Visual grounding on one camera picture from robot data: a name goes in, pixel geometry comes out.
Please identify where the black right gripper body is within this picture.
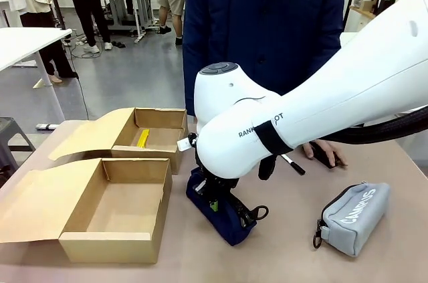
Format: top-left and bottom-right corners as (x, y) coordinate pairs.
(193, 162), (240, 204)

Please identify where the navy blue CAMPUS pouch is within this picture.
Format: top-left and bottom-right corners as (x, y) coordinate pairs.
(185, 166), (270, 248)

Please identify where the open brown cardboard box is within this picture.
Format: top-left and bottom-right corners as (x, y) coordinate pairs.
(0, 157), (173, 264)
(48, 106), (189, 176)

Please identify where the small background cardboard box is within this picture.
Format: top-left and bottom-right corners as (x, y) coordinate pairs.
(353, 0), (385, 17)

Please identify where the person's left hand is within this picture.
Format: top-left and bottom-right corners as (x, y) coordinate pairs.
(302, 138), (350, 170)

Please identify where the white paper tag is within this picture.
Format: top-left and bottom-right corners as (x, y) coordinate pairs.
(175, 138), (192, 153)

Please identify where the silver pen with black tip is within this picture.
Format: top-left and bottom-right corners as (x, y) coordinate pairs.
(280, 153), (307, 177)

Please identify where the yellow flat plastic item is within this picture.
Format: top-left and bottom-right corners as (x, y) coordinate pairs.
(136, 128), (152, 148)

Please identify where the grey CAMPUS pouch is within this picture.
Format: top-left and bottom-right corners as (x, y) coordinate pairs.
(312, 181), (391, 258)

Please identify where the person in navy coat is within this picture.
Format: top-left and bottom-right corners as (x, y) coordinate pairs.
(182, 0), (346, 127)

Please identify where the grey metal stool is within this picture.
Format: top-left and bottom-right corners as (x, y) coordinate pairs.
(0, 116), (37, 191)

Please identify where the person in white jacket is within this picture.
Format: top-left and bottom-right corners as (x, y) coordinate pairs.
(64, 0), (114, 54)

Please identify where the white side table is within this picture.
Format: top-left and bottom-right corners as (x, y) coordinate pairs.
(0, 27), (74, 130)

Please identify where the black right arm cable sleeve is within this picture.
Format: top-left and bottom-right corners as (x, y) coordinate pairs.
(300, 104), (428, 146)

